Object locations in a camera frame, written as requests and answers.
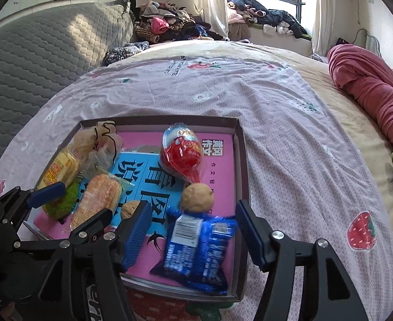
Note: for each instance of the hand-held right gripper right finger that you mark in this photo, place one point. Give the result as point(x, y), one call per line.
point(253, 237)

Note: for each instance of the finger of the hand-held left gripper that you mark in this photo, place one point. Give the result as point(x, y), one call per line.
point(46, 192)
point(93, 224)

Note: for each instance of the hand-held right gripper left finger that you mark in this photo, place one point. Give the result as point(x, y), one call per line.
point(136, 234)

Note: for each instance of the walnut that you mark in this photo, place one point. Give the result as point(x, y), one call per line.
point(129, 210)
point(198, 199)

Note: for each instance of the yellow orange snack packet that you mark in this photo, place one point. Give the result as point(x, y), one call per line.
point(59, 170)

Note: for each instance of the clear yellow biscuit packet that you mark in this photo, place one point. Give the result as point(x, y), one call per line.
point(96, 197)

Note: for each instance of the blue snack packet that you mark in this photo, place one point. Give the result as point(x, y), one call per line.
point(196, 250)

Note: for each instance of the red toy egg packet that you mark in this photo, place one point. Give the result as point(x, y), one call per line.
point(179, 160)

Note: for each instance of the pink book blue label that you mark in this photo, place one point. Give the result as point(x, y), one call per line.
point(223, 180)

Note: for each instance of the grey quilted headboard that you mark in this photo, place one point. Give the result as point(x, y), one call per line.
point(32, 67)

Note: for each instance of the dark patterned cloth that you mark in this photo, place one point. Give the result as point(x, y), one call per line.
point(126, 52)

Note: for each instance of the cream bed sheet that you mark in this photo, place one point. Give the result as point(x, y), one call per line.
point(316, 67)

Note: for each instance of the pink quilt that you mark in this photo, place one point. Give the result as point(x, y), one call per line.
point(366, 83)

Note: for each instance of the window seat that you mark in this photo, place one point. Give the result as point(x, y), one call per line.
point(283, 45)

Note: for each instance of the pile of mixed clothes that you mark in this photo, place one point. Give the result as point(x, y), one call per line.
point(169, 23)

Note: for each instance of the cluttered side table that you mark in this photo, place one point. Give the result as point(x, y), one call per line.
point(343, 41)

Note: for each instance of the pile of dark clothes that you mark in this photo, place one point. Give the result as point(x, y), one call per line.
point(266, 13)

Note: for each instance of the cream curtain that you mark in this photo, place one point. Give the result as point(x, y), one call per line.
point(325, 13)
point(213, 3)

